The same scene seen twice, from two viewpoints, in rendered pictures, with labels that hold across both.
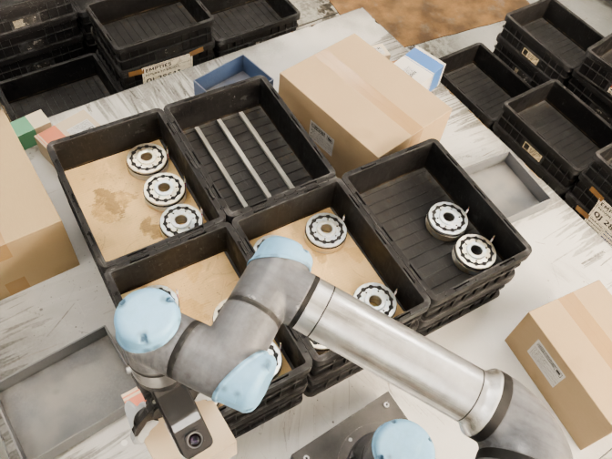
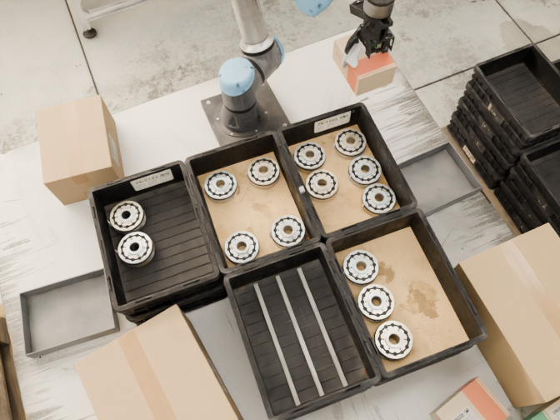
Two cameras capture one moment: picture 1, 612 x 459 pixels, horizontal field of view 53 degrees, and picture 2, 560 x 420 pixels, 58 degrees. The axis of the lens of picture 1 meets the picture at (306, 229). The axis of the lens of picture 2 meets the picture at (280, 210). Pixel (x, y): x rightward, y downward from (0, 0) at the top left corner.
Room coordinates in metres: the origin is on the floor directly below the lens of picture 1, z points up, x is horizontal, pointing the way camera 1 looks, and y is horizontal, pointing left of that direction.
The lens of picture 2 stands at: (1.32, 0.25, 2.24)
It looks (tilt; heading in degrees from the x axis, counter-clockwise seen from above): 65 degrees down; 201
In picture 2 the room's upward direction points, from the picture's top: 4 degrees counter-clockwise
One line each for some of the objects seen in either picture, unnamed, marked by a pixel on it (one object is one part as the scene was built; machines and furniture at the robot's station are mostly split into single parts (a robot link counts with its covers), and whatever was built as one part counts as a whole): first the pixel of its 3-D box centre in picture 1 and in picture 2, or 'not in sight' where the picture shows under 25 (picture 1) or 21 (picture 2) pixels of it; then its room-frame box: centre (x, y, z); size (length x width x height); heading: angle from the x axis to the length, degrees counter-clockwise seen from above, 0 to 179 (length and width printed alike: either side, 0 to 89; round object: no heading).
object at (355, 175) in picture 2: not in sight; (365, 169); (0.51, 0.24, 0.86); 0.10 x 0.10 x 0.01
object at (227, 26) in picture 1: (242, 40); not in sight; (2.17, 0.40, 0.31); 0.40 x 0.30 x 0.34; 131
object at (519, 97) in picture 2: not in sight; (510, 120); (-0.21, 0.79, 0.37); 0.40 x 0.30 x 0.45; 41
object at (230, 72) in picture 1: (233, 87); not in sight; (1.43, 0.29, 0.74); 0.20 x 0.15 x 0.07; 141
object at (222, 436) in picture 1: (179, 424); (363, 62); (0.28, 0.15, 1.08); 0.16 x 0.12 x 0.07; 41
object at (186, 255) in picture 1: (207, 329); (342, 175); (0.55, 0.18, 0.87); 0.40 x 0.30 x 0.11; 37
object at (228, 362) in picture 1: (230, 355); not in sight; (0.29, 0.07, 1.40); 0.11 x 0.11 x 0.08; 72
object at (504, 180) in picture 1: (492, 193); (68, 312); (1.18, -0.52, 0.73); 0.27 x 0.20 x 0.05; 125
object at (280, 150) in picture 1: (247, 156); (298, 330); (1.05, 0.18, 0.87); 0.40 x 0.30 x 0.11; 37
